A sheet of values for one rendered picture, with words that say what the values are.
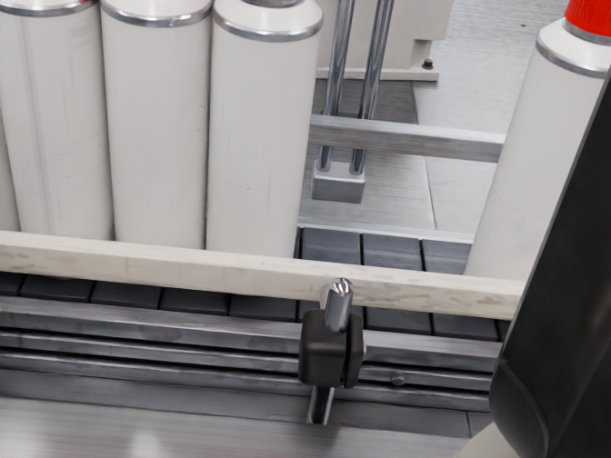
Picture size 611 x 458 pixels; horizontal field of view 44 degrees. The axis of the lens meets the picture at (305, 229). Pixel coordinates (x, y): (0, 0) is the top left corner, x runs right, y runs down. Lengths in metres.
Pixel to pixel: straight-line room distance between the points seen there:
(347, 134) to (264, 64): 0.10
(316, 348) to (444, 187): 0.31
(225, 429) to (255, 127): 0.14
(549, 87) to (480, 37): 0.55
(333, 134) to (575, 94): 0.14
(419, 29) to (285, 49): 0.43
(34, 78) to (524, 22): 0.72
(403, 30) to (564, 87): 0.41
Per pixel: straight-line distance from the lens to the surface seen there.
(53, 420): 0.39
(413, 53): 0.79
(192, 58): 0.37
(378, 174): 0.64
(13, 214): 0.45
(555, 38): 0.38
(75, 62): 0.38
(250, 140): 0.37
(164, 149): 0.39
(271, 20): 0.35
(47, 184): 0.41
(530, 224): 0.41
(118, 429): 0.38
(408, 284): 0.41
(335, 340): 0.36
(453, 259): 0.49
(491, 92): 0.81
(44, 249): 0.42
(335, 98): 0.48
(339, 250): 0.48
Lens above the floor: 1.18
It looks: 38 degrees down
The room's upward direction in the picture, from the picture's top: 8 degrees clockwise
